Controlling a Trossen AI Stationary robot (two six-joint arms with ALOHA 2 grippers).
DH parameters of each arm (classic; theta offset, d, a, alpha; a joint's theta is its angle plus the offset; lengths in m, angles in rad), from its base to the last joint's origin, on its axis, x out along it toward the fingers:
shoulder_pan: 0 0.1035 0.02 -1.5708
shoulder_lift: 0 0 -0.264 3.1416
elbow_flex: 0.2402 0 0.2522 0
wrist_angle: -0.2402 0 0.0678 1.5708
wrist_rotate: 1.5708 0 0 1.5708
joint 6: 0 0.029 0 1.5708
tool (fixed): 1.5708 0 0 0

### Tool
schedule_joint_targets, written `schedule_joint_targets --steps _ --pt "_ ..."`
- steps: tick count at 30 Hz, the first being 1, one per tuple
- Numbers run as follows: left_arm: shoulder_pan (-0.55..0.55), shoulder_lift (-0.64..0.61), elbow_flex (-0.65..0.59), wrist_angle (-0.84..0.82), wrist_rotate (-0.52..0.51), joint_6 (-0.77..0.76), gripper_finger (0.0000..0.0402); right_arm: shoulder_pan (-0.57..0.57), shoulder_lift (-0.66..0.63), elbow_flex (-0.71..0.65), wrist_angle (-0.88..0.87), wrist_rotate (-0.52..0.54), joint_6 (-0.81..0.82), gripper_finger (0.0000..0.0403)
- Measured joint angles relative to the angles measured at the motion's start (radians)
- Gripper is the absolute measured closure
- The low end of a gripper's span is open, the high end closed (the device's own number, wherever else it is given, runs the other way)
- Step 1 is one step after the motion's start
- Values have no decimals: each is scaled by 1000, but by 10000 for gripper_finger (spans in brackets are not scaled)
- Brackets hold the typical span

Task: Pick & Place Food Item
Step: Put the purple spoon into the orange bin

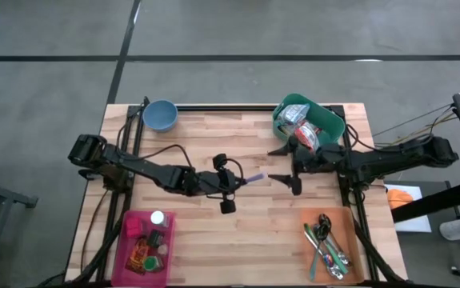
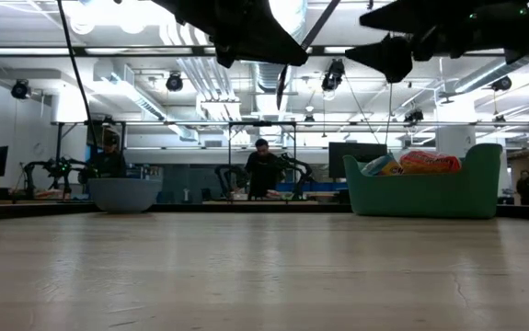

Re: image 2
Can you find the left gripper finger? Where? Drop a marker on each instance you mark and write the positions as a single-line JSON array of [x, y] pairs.
[[268, 41], [225, 57]]

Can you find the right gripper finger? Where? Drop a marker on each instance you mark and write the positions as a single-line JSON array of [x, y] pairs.
[[411, 14], [388, 57]]

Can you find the clear yellow snack packet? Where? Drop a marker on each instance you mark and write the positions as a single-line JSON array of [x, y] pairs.
[[383, 166]]

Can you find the green plastic bin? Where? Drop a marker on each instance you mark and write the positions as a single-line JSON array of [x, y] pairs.
[[429, 195]]

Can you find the black idle robot arm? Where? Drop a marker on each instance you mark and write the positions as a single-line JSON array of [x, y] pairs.
[[227, 177], [301, 170], [57, 167]]

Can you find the black spotlight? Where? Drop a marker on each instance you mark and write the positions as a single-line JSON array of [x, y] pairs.
[[20, 89], [413, 116], [502, 83], [333, 76], [174, 82]]

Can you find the black light bar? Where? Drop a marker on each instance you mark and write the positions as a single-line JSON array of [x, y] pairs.
[[107, 51]]

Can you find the person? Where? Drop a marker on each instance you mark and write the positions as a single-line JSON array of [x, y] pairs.
[[261, 170], [110, 161], [527, 186]]

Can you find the blue bowl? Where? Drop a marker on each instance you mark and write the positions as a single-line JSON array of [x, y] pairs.
[[123, 195]]

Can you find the black aluminium table frame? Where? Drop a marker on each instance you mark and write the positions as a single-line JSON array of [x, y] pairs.
[[245, 208]]

